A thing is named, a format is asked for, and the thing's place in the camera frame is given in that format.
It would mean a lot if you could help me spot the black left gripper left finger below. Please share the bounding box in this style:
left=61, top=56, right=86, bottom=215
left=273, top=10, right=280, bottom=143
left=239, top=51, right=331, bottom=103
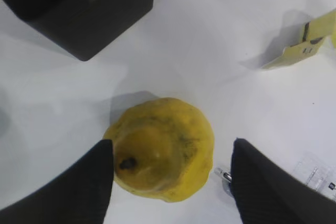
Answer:
left=1, top=140, right=113, bottom=223

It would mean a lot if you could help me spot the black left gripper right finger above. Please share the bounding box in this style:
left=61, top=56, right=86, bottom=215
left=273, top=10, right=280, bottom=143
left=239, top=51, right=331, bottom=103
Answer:
left=230, top=138, right=335, bottom=223

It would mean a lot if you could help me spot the yellow pear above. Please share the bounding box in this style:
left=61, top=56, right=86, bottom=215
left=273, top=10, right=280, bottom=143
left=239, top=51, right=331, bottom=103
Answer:
left=103, top=98, right=215, bottom=202

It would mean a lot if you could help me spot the yellow waste paper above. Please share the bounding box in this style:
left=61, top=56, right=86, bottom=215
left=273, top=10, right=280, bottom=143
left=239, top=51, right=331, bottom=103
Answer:
left=262, top=10, right=335, bottom=70

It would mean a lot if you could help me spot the black pen middle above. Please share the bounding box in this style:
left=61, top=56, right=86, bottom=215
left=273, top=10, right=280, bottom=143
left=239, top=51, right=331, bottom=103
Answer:
left=214, top=167, right=233, bottom=197

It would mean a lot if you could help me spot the clear plastic ruler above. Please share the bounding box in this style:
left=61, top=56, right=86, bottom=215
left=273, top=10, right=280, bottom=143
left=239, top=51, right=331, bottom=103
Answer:
left=292, top=153, right=335, bottom=201

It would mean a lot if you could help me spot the black square pen holder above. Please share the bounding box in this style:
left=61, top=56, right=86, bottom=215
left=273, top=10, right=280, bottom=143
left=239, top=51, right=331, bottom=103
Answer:
left=3, top=0, right=154, bottom=61

